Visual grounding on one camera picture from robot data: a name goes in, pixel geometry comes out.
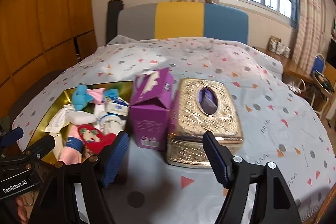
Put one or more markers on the red strawberry sock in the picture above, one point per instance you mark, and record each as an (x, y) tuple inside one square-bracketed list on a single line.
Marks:
[(93, 139)]

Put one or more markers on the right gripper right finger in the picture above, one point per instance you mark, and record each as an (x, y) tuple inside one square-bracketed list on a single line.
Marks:
[(273, 202)]

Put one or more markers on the white folded towel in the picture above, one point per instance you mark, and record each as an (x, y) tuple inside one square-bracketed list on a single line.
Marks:
[(59, 120)]

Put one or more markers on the blue chair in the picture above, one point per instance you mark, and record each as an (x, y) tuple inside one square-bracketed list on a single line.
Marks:
[(318, 65)]

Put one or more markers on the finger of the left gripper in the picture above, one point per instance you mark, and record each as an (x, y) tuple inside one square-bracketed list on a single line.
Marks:
[(41, 147), (11, 137)]

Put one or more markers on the wooden side table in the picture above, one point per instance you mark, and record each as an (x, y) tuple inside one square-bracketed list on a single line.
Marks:
[(293, 70)]

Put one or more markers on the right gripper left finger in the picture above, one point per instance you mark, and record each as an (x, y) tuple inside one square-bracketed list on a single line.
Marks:
[(56, 201)]

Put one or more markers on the blue plush elephant toy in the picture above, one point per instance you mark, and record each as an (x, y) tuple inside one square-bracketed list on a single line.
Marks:
[(80, 97)]

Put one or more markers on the white printed wipes pack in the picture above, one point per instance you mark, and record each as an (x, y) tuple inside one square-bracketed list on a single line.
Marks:
[(117, 106)]

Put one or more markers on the gold metal tin tray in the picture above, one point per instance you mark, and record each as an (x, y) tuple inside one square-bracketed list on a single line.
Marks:
[(124, 90)]

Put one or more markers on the patterned white tablecloth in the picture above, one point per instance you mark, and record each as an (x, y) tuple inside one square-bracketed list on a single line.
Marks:
[(277, 125)]

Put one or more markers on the white tissue packet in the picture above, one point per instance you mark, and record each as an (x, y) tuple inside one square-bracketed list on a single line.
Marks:
[(80, 117)]

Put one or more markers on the orange wooden cabinet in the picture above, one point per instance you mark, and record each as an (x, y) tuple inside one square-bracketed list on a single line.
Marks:
[(39, 37)]

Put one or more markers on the grey yellow blue sofa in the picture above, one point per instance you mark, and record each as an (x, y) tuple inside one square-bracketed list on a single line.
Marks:
[(165, 20)]

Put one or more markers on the purple tissue box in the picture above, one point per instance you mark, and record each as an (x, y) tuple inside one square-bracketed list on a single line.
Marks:
[(149, 108)]

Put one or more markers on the gold ornate tissue box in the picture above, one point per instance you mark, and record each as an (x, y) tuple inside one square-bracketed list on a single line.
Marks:
[(200, 106)]

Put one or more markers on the cream knit cloth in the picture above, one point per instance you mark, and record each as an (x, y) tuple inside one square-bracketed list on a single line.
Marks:
[(108, 123)]

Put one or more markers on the right beige curtain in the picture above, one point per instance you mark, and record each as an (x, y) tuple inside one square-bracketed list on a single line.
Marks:
[(310, 39)]

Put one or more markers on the pink towel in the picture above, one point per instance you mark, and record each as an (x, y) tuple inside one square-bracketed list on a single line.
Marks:
[(71, 152)]

